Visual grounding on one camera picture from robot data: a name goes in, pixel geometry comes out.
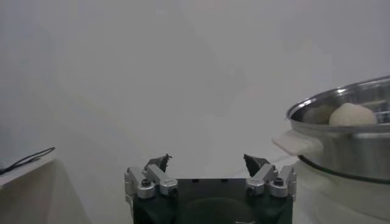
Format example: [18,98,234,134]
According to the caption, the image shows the white side table with cable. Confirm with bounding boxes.
[0,148,59,224]

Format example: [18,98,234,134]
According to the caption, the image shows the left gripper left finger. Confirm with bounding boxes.
[124,153,179,200]

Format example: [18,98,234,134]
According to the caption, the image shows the white steamed baozi bun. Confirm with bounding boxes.
[328,102,378,127]

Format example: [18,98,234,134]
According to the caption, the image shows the stainless steel steamer basket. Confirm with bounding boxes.
[272,75,390,185]

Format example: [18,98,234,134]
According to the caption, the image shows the black cable with adapter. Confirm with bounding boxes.
[0,147,56,176]

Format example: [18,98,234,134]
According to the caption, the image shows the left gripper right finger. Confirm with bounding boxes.
[243,153,298,198]

